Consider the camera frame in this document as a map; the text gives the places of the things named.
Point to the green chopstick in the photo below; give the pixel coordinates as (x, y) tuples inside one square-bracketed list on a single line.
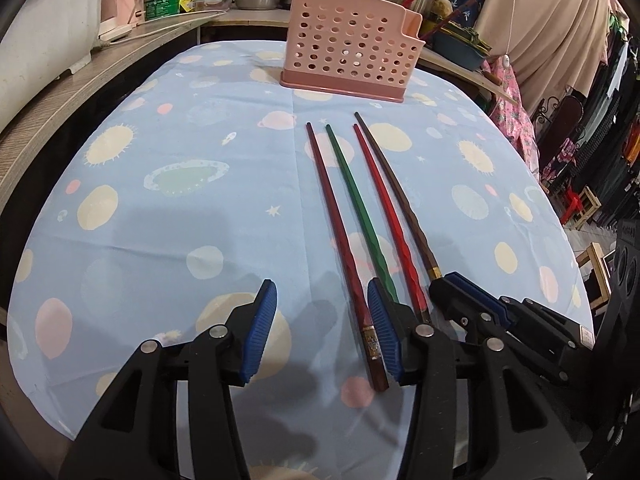
[(367, 228)]

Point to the blue planet-print tablecloth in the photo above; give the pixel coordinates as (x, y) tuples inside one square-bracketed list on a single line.
[(203, 183)]

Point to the brown chopstick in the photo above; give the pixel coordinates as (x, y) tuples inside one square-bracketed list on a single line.
[(428, 258)]

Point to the pink perforated utensil holder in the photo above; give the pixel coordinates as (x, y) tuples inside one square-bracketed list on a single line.
[(364, 48)]

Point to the clear plastic food container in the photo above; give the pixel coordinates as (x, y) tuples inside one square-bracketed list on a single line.
[(212, 5)]

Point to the pink floral garment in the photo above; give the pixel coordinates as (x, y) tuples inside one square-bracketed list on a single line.
[(511, 118)]

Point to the blue bowl with vegetables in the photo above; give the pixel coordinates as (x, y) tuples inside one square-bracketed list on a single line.
[(462, 46)]

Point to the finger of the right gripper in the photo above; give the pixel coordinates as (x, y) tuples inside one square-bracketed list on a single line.
[(457, 306), (489, 303)]

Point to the maroon chopstick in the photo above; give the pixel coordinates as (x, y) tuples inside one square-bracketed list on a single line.
[(454, 14)]

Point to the white dish rack bin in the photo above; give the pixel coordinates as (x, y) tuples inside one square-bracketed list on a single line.
[(46, 38)]

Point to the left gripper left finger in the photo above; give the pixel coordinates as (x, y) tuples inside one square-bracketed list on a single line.
[(258, 321)]

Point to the beige curtain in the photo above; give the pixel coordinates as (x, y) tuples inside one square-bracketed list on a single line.
[(552, 45)]

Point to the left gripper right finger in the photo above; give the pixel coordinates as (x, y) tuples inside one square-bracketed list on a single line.
[(387, 327)]

